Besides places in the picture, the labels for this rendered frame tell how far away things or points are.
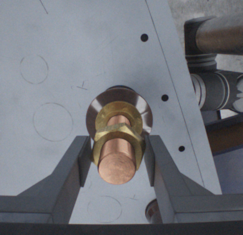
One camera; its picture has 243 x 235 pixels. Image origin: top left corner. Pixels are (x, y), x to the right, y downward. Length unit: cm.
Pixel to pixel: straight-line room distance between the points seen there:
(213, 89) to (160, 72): 19
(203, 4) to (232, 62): 61
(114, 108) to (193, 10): 170
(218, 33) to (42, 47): 41
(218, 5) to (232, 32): 151
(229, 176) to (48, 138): 101
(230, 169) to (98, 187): 87
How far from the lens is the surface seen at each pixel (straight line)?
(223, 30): 50
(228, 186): 121
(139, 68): 32
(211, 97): 48
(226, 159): 110
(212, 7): 195
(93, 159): 16
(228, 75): 54
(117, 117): 20
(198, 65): 65
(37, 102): 36
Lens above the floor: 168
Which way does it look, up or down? 75 degrees down
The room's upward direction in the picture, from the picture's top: 180 degrees counter-clockwise
